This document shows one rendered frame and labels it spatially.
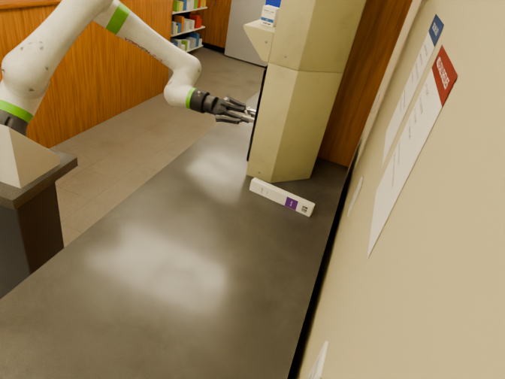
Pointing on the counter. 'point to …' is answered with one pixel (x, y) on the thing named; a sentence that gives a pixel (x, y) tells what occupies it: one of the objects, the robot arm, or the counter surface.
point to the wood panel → (362, 77)
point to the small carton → (269, 16)
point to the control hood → (261, 37)
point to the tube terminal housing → (301, 86)
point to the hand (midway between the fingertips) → (251, 117)
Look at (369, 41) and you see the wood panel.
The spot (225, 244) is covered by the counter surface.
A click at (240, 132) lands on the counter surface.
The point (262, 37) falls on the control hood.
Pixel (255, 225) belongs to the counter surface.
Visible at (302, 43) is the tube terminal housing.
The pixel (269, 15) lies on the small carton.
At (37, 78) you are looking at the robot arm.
